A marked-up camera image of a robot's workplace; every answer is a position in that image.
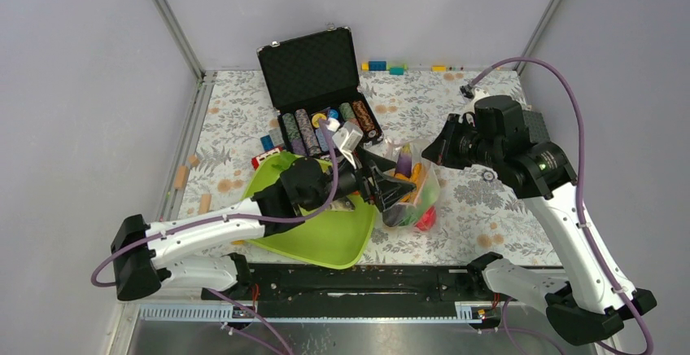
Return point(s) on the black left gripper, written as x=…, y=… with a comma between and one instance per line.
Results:
x=365, y=167

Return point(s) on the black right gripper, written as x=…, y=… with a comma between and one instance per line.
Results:
x=441, y=150

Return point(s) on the purple eggplant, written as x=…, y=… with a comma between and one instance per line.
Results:
x=404, y=163

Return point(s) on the clear pink zip top bag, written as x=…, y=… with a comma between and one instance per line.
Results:
x=396, y=216

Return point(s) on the green napa cabbage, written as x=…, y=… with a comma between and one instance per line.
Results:
x=424, y=199

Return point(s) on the red tomato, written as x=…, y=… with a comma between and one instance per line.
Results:
x=427, y=220

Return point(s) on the orange fried chicken piece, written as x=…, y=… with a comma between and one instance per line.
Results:
x=416, y=176

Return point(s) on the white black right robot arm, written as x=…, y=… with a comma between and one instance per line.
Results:
x=595, y=298

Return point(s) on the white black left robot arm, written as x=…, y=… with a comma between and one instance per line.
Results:
x=149, y=256

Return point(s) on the grey toy fish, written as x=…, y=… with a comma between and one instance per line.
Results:
x=343, y=204

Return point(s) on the dark grey building baseplate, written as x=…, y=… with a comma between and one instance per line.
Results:
x=538, y=130

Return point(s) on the green plastic tray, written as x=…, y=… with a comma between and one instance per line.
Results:
x=333, y=240

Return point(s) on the floral tablecloth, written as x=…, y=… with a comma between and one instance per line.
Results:
x=475, y=213

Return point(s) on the blue toy brick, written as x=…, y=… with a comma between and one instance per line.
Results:
x=267, y=143

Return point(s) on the black poker chip case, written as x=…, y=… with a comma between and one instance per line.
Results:
x=314, y=78

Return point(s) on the blue yellow brick row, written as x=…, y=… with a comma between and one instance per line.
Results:
x=384, y=66

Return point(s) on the red white toy piece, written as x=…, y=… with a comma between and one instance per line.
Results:
x=256, y=161

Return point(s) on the small wooden block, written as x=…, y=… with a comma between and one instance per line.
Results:
x=205, y=203

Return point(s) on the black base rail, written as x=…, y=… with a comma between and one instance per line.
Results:
x=292, y=291

